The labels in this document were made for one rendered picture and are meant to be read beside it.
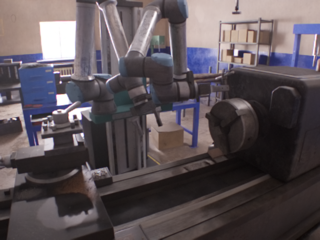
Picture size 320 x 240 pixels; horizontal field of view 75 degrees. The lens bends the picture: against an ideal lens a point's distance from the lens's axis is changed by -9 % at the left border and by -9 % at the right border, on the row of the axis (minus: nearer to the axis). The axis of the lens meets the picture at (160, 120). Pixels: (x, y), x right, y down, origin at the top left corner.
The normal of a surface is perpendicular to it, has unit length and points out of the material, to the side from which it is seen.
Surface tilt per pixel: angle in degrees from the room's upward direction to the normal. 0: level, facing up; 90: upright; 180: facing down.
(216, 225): 0
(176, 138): 90
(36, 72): 90
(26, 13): 90
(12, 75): 90
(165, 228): 0
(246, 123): 65
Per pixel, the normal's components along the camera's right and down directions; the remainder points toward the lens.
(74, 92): -0.56, 0.35
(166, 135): 0.38, 0.30
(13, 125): 0.58, 0.26
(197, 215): 0.00, -0.95
